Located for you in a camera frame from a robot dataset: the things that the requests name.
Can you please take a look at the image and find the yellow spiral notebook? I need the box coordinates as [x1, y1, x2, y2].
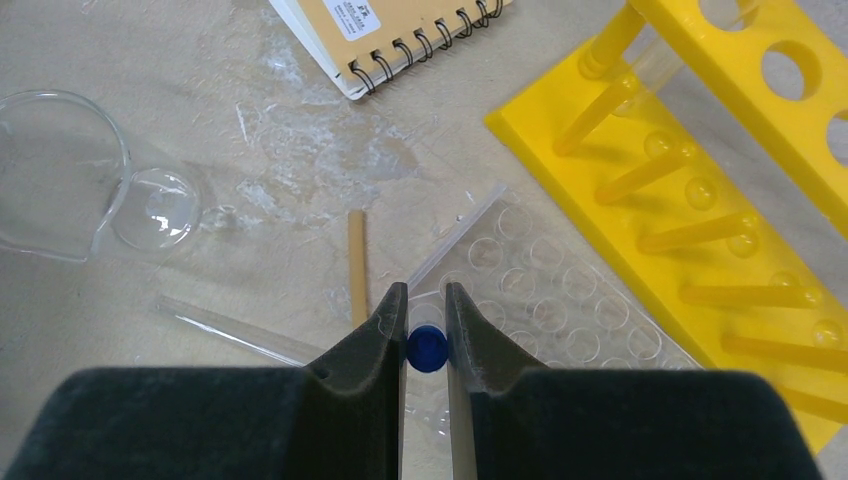
[270, 0, 510, 101]

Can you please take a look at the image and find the yellow test tube rack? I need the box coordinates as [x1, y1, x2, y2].
[485, 1, 847, 453]

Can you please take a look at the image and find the clear glass beaker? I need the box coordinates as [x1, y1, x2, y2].
[1, 90, 206, 263]

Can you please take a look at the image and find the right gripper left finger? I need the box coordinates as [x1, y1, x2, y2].
[301, 282, 408, 479]

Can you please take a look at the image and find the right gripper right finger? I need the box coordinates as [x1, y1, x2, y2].
[445, 282, 548, 479]

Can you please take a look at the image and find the tan rubber tubing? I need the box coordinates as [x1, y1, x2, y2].
[347, 210, 368, 329]

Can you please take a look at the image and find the blue capped tube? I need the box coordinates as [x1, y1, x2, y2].
[407, 324, 448, 373]

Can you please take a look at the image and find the clear well plate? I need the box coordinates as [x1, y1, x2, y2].
[404, 185, 704, 458]

